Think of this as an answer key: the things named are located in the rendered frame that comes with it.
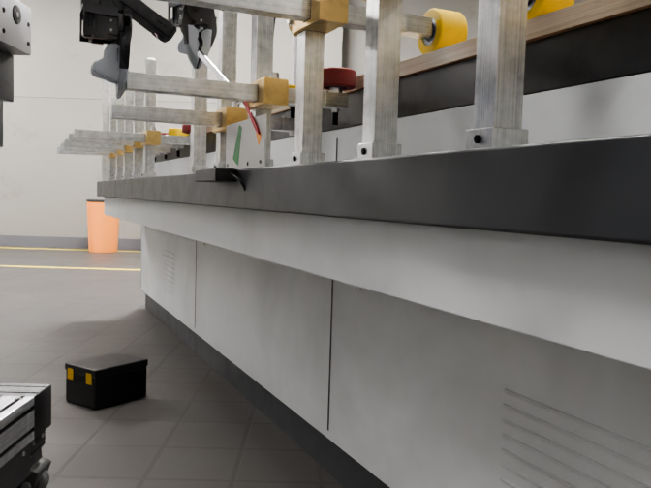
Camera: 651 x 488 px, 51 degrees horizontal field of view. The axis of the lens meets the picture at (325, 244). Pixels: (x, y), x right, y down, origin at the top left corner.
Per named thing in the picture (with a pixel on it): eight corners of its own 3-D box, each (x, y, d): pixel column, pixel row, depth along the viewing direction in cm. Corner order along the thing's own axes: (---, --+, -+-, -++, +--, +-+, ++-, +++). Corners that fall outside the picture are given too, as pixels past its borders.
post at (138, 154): (133, 196, 273) (135, 74, 270) (132, 196, 276) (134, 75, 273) (142, 196, 275) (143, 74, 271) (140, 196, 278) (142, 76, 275)
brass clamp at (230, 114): (223, 129, 151) (224, 106, 151) (207, 133, 164) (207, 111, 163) (250, 131, 154) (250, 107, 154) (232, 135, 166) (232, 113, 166)
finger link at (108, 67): (90, 96, 121) (91, 43, 120) (125, 99, 123) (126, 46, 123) (92, 93, 118) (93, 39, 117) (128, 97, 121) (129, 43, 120)
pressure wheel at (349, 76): (325, 122, 135) (326, 62, 134) (309, 125, 143) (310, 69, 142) (360, 125, 139) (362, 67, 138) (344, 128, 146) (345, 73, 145)
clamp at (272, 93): (263, 104, 129) (263, 76, 128) (241, 110, 141) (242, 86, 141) (291, 106, 131) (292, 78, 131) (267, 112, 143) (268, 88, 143)
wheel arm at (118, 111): (111, 121, 145) (111, 101, 144) (109, 123, 148) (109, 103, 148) (302, 135, 163) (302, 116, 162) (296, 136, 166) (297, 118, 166)
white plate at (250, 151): (263, 167, 129) (263, 113, 128) (224, 170, 152) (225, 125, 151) (265, 167, 129) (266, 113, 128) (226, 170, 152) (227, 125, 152)
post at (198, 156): (191, 173, 182) (194, 0, 179) (187, 174, 187) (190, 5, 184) (207, 174, 184) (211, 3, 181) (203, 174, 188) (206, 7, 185)
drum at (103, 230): (124, 251, 756) (124, 199, 752) (114, 253, 721) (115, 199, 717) (92, 250, 756) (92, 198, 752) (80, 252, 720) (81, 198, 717)
